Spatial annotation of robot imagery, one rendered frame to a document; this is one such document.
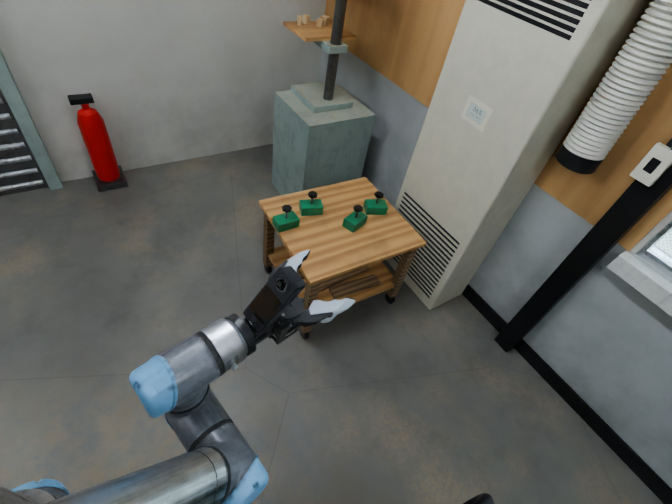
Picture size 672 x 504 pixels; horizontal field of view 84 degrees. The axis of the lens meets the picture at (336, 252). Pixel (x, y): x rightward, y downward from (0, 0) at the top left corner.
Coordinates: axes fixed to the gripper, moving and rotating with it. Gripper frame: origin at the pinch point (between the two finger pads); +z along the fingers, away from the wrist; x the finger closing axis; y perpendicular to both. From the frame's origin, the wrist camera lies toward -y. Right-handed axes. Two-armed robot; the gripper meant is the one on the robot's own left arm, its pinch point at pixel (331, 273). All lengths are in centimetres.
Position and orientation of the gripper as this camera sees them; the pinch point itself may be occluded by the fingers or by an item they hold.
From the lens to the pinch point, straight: 69.2
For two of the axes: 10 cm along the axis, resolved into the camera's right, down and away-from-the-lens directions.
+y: -2.4, 5.9, 7.7
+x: 6.5, 6.9, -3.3
